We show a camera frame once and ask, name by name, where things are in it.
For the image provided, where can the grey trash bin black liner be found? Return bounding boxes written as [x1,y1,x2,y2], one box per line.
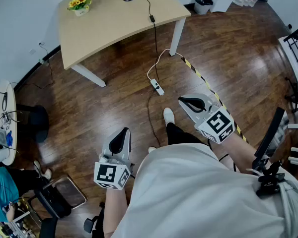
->
[194,0,214,15]

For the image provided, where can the yellow black striped floor strip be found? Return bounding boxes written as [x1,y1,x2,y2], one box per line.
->
[181,56,249,144]

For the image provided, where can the thin black floor cable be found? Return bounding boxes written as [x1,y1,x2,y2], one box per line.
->
[148,93,162,148]

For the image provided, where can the black office chair base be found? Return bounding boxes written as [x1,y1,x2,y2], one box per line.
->
[83,201,106,238]

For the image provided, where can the black flat bar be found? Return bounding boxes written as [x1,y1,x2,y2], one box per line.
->
[254,107,286,160]

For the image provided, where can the black lamp cable with switch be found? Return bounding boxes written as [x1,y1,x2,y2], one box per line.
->
[134,0,161,88]

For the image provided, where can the person's white shirt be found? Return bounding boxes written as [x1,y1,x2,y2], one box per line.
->
[110,142,298,238]

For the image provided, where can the black wall socket cable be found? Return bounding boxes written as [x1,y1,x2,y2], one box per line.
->
[38,43,55,90]

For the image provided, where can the black metal railing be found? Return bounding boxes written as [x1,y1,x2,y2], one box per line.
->
[283,23,298,74]

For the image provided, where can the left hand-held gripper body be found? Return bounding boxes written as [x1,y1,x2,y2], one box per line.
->
[93,150,135,191]

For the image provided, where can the person's left forearm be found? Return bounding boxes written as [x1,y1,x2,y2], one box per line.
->
[103,186,130,238]

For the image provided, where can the person's right forearm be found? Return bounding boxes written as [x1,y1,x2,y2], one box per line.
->
[220,129,260,176]

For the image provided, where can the white power strip cable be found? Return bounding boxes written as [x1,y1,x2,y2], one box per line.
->
[147,49,177,81]

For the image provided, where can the light wooden desk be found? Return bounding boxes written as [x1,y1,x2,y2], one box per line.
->
[58,0,192,88]

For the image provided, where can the round white table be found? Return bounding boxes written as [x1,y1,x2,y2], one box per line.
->
[0,79,18,166]

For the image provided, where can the person's black trousers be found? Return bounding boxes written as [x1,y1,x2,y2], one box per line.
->
[165,122,206,149]

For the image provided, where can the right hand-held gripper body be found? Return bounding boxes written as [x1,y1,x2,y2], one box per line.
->
[193,95,236,145]

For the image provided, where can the sunflower pot plant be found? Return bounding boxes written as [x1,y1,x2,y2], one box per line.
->
[67,0,93,17]

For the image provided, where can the black round stool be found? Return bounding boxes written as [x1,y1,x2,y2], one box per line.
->
[15,104,50,144]

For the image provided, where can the black clamp mount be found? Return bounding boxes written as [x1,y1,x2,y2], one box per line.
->
[255,157,288,197]

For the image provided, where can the white power strip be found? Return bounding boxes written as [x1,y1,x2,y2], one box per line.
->
[150,79,165,96]

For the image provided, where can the brown seat black-frame chair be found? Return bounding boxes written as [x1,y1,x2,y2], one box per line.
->
[29,174,88,219]

